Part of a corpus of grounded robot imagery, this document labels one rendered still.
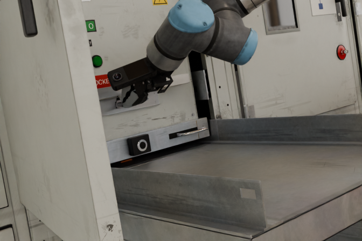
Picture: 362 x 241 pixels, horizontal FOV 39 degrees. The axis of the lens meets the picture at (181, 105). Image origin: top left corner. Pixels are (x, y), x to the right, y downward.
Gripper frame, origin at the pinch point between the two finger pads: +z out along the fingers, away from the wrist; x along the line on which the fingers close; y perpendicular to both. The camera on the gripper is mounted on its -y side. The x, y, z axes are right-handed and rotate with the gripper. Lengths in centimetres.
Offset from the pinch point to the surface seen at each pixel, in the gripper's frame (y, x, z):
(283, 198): -10, -45, -43
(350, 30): 112, 10, -5
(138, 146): 3.4, -10.0, 7.3
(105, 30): 1.7, 20.0, -5.5
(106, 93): -3.8, 3.6, -0.6
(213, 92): 33.4, -1.2, 2.2
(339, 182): 1, -46, -46
